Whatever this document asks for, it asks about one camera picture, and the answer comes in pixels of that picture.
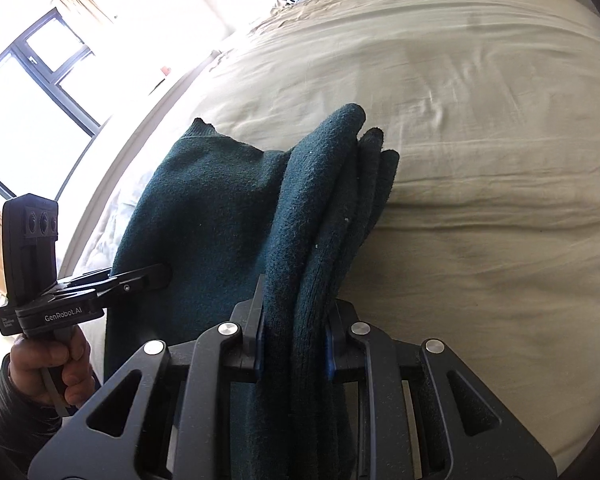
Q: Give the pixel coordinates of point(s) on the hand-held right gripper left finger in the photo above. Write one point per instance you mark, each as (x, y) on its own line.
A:
(252, 330)

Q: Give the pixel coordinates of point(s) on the beige curtain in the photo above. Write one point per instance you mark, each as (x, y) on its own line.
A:
(82, 2)

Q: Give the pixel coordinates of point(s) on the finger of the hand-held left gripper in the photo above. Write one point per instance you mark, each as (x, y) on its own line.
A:
(80, 281)
(140, 280)

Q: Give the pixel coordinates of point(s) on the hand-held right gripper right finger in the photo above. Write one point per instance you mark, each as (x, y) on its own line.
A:
(331, 357)

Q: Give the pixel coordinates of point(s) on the person's left forearm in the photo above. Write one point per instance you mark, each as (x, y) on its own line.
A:
(10, 425)

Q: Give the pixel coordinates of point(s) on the dark teal knit sweater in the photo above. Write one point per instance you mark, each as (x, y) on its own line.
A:
(210, 210)

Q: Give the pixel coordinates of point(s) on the bed with beige sheet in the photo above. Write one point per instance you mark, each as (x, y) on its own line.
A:
(455, 135)

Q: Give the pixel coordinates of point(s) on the person's left hand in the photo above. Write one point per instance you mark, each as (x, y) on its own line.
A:
(27, 365)

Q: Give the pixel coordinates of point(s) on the dark framed window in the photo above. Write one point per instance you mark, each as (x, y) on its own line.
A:
(30, 85)

